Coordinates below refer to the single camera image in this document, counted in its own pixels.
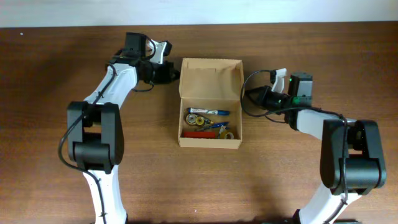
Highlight brown cardboard box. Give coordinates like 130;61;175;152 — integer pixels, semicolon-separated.
178;58;244;149

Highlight blue white marker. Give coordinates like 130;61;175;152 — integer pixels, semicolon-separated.
187;108;230;116

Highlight yellow black correction tape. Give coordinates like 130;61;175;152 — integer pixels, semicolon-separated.
185;113;215;126

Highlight yellow tape roll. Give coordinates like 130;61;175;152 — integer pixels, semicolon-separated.
220;131;234;139

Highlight blue ballpoint pen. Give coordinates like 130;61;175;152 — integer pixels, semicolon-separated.
195;122;229;131

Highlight red stapler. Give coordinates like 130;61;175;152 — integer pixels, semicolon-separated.
182;131;216;139

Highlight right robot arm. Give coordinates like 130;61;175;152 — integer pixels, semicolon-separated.
240;69;386;224

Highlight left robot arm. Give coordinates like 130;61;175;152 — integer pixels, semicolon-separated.
58;32;180;223

